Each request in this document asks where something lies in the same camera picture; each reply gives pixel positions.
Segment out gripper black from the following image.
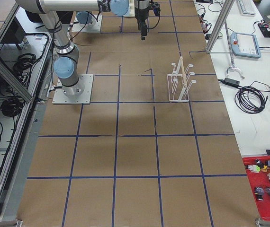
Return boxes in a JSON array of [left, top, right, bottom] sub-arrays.
[[135, 0, 149, 40]]

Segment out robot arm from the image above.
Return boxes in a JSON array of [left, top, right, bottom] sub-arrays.
[[16, 0, 130, 96], [76, 11, 94, 25]]

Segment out reacher grabber tool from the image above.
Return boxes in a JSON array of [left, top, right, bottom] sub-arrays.
[[225, 21, 245, 79]]

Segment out black power adapter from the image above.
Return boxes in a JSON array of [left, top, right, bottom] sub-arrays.
[[224, 78, 240, 87]]

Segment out teach pendant tablet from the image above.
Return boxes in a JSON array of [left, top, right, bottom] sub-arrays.
[[230, 32, 261, 59]]

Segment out white keyboard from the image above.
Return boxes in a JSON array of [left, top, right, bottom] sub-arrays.
[[236, 0, 255, 17]]

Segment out red parts tray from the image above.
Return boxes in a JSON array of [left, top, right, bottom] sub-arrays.
[[243, 156, 270, 221]]

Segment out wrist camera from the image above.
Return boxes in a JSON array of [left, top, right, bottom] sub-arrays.
[[150, 1, 161, 17]]

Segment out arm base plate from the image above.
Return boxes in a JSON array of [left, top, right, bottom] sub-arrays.
[[71, 12, 102, 33], [53, 74, 94, 105]]

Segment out white wire cup rack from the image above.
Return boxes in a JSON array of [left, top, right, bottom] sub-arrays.
[[167, 56, 197, 102]]

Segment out aluminium frame post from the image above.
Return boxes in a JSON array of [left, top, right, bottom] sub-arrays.
[[206, 0, 234, 53]]

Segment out coiled black cable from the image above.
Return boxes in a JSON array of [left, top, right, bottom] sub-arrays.
[[234, 85, 268, 115]]

